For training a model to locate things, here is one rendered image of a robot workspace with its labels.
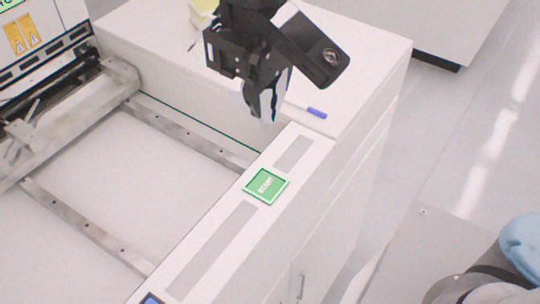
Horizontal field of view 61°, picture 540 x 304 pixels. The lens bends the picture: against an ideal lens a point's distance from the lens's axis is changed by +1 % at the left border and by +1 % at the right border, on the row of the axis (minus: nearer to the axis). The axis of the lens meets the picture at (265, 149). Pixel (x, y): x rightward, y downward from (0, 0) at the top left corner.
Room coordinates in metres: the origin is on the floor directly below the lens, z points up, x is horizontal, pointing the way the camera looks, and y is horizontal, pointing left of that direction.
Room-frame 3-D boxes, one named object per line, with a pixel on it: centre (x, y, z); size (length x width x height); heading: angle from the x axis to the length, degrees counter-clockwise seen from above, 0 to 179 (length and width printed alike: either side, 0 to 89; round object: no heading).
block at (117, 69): (0.81, 0.33, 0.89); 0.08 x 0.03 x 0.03; 56
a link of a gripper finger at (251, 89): (0.42, 0.01, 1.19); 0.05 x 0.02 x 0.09; 146
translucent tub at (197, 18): (0.87, 0.12, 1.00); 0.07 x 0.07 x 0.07; 31
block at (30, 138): (0.61, 0.46, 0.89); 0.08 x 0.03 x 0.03; 56
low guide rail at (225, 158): (0.68, 0.20, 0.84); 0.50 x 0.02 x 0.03; 56
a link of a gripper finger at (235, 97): (0.43, 0.02, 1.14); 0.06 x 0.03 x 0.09; 56
